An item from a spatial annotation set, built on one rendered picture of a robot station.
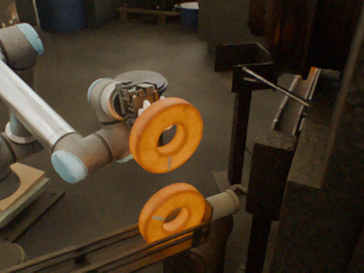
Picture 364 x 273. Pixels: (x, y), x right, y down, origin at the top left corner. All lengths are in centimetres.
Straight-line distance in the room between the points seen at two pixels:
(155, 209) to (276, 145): 34
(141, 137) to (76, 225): 122
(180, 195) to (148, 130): 18
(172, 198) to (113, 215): 110
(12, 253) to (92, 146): 35
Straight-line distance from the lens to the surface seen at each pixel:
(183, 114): 70
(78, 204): 195
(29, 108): 107
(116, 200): 193
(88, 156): 93
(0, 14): 384
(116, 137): 97
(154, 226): 80
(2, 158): 180
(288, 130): 125
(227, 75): 177
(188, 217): 84
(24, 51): 137
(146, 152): 69
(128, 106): 80
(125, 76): 218
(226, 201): 89
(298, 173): 71
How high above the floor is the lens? 130
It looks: 33 degrees down
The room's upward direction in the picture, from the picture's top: straight up
